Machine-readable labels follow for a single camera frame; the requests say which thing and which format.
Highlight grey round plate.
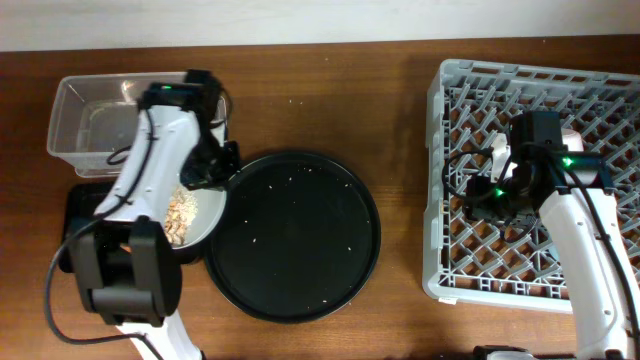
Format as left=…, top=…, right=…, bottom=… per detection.
left=171, top=189, right=227, bottom=249

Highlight pink bowl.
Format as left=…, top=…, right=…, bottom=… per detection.
left=561, top=128, right=584, bottom=152

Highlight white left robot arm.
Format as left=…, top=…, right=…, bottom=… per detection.
left=43, top=78, right=240, bottom=359

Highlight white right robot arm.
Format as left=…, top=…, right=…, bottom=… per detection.
left=464, top=142, right=639, bottom=359

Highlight grey dishwasher rack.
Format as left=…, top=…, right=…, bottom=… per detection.
left=422, top=59, right=639, bottom=313

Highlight peanut shells and rice scraps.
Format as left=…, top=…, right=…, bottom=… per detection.
left=164, top=186, right=198, bottom=247

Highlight round black tray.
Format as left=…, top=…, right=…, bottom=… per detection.
left=204, top=151, right=381, bottom=324

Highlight clear plastic bin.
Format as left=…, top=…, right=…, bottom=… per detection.
left=47, top=72, right=185, bottom=178

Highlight black rectangular tray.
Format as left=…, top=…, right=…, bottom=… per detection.
left=59, top=180, right=206, bottom=274

